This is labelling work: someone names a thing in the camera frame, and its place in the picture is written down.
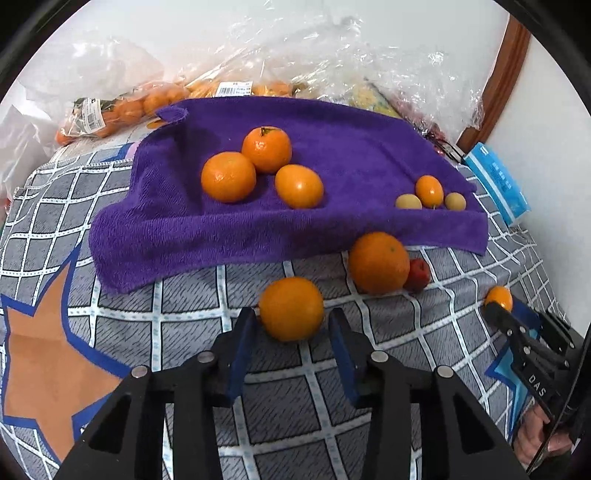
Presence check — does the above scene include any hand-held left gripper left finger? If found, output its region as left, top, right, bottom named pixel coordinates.
left=55, top=307, right=257, bottom=480

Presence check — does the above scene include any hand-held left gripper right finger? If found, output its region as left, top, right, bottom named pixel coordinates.
left=328, top=307, right=529, bottom=480

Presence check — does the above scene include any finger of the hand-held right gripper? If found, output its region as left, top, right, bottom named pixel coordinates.
left=483, top=303, right=570, bottom=371
left=512, top=299, right=587, bottom=357

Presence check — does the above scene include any small orange kumquat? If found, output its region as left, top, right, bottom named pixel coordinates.
left=415, top=175, right=445, bottom=208
left=484, top=285, right=514, bottom=312

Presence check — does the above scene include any orange mandarin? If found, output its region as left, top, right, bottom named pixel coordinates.
left=241, top=126, right=293, bottom=174
left=201, top=151, right=257, bottom=204
left=259, top=277, right=325, bottom=342
left=274, top=164, right=325, bottom=209

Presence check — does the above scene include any person's right hand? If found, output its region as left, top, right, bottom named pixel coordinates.
left=512, top=401, right=578, bottom=468

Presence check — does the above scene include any small red tomato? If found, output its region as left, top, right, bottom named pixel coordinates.
left=404, top=258, right=432, bottom=292

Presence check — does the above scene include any large orange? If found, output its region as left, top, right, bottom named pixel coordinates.
left=348, top=232, right=411, bottom=295

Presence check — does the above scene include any grey checked blanket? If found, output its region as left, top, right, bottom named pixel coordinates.
left=0, top=138, right=573, bottom=480

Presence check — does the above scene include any purple towel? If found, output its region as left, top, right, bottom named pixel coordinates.
left=89, top=97, right=489, bottom=294

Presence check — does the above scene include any blue tissue pack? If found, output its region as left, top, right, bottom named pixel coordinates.
left=464, top=142, right=532, bottom=227

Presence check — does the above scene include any pack of red fruit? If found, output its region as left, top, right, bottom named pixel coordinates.
left=405, top=114, right=462, bottom=162

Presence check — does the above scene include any yellow bag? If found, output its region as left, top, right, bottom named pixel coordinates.
left=346, top=83, right=403, bottom=119

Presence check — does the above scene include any mandarin bag with white label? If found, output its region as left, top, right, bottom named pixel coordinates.
left=185, top=78, right=302, bottom=100

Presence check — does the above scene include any mandarin bag with dark label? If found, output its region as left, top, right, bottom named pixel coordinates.
left=55, top=82, right=186, bottom=147

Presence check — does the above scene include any clear plastic wrap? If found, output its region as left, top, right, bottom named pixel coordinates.
left=180, top=14, right=485, bottom=139

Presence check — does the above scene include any white plastic bag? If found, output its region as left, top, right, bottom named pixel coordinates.
left=18, top=37, right=165, bottom=108

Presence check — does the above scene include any wooden door frame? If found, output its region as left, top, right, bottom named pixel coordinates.
left=455, top=18, right=532, bottom=149

